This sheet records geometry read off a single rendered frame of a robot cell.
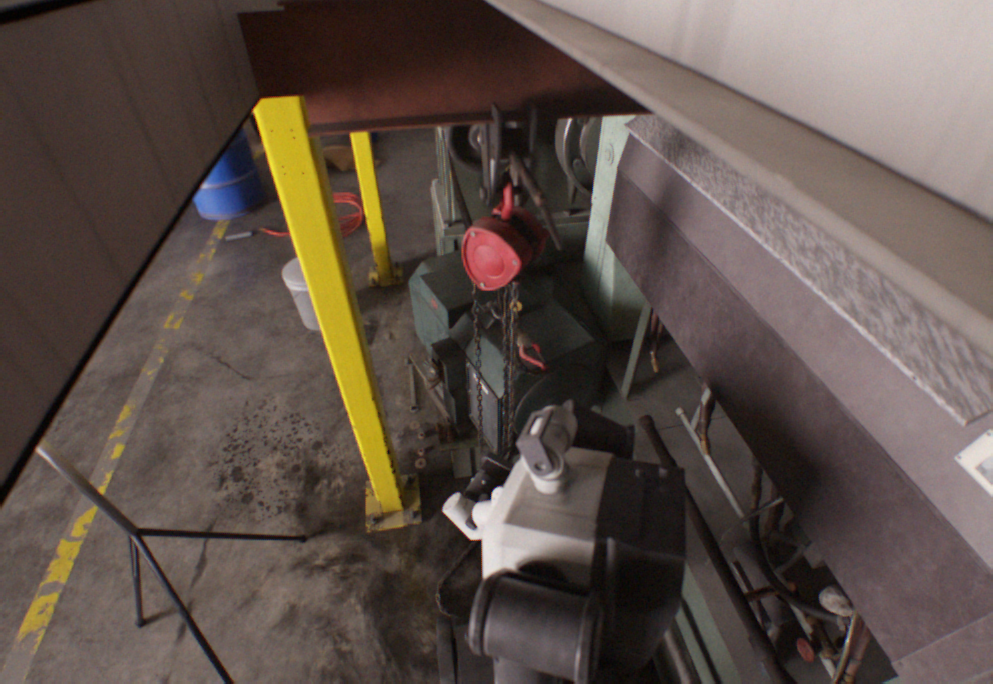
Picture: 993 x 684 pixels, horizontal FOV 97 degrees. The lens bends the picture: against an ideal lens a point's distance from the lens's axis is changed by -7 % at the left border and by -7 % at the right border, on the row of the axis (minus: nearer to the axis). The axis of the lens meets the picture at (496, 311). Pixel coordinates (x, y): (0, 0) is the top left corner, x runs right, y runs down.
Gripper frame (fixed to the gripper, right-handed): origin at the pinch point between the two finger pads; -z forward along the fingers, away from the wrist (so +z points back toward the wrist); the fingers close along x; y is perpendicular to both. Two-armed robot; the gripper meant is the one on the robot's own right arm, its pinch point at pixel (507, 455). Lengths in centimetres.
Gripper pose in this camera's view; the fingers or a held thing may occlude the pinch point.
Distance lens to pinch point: 151.1
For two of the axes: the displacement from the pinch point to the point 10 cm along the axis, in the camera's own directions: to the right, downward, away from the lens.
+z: -5.1, 5.5, -6.6
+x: 8.6, 3.3, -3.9
